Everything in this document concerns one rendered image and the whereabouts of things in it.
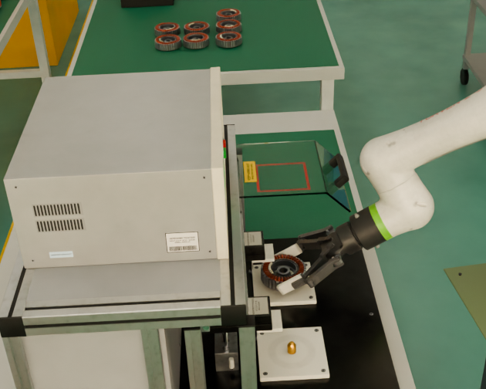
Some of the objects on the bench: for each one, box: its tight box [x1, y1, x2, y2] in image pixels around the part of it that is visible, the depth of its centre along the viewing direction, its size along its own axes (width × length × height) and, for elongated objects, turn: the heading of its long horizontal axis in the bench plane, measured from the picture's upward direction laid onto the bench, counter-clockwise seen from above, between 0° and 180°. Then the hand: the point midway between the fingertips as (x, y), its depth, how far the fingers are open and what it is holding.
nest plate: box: [252, 262, 316, 306], centre depth 196 cm, size 15×15×1 cm
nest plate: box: [257, 326, 329, 382], centre depth 176 cm, size 15×15×1 cm
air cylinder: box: [214, 332, 239, 371], centre depth 175 cm, size 5×8×6 cm
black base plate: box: [179, 238, 400, 389], centre depth 187 cm, size 47×64×2 cm
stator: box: [261, 254, 306, 291], centre depth 194 cm, size 11×11×4 cm
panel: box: [158, 327, 181, 389], centre depth 178 cm, size 1×66×30 cm, turn 5°
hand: (284, 271), depth 194 cm, fingers closed on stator, 11 cm apart
